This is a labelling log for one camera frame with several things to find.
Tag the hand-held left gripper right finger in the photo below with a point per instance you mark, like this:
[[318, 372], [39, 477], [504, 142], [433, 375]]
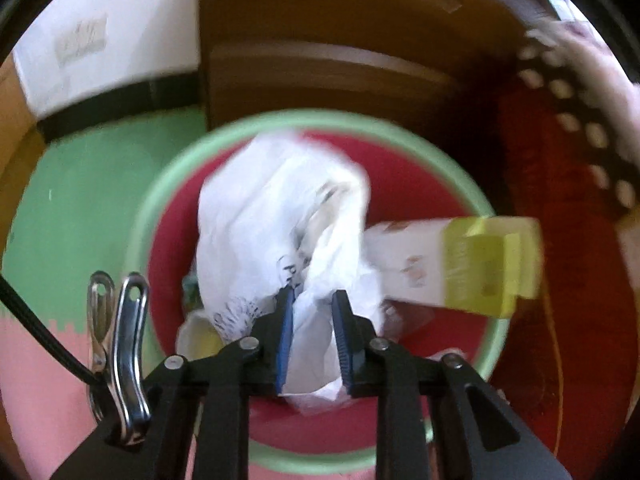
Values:
[[345, 350]]

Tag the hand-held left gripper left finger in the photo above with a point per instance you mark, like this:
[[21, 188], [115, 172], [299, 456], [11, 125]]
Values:
[[285, 345]]

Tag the white plastic bag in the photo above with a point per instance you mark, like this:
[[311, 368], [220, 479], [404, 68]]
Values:
[[260, 220]]

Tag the yellow-green and white box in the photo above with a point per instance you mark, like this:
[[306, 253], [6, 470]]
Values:
[[475, 265]]

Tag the red bin with green rim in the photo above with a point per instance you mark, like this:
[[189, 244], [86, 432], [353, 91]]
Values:
[[425, 185]]

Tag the metal spring clip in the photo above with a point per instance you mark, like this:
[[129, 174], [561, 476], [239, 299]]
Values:
[[127, 350]]

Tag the green foam mat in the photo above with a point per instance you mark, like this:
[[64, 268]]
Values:
[[75, 200]]

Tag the red blanket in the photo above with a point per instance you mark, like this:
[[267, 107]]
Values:
[[540, 185]]

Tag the pink foam mat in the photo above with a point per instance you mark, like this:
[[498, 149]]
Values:
[[30, 385]]

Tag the dark wooden nightstand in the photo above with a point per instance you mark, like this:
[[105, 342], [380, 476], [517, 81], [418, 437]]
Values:
[[350, 20]]

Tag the brown polka dot blanket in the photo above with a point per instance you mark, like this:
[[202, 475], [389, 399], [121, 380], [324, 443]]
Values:
[[575, 105]]

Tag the light wooden wardrobe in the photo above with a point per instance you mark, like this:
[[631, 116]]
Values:
[[15, 120]]

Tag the white wall socket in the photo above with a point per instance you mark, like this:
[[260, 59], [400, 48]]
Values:
[[80, 40]]

